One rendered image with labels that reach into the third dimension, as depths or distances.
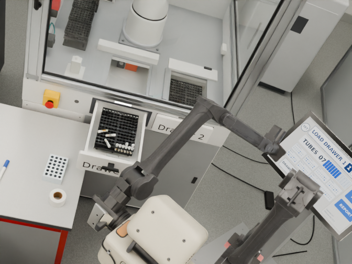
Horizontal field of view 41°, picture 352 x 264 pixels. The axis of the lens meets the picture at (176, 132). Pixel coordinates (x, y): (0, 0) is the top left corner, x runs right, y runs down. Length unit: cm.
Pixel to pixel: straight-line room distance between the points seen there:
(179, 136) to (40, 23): 80
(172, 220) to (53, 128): 108
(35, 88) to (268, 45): 108
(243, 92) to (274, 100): 201
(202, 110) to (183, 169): 103
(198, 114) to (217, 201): 170
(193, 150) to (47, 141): 75
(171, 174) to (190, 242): 128
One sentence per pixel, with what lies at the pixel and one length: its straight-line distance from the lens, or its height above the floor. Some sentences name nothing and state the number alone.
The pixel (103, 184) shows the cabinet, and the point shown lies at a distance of 280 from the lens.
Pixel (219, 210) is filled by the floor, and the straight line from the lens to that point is 322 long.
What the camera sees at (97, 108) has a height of 84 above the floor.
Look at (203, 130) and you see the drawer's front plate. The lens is 232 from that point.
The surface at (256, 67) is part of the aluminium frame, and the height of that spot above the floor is 135.
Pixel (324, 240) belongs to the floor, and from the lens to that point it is 350.
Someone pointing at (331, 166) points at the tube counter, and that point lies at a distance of 223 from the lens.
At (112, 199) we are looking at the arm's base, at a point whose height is 123.
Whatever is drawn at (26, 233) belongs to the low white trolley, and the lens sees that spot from 218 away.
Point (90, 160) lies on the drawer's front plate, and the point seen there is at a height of 89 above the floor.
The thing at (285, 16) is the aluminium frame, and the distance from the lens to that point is 193.
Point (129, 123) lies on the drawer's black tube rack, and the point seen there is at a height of 87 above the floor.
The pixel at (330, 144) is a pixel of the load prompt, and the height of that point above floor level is 117.
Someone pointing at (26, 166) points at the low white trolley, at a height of 76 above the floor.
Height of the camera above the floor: 255
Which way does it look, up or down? 47 degrees down
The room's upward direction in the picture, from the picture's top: 24 degrees clockwise
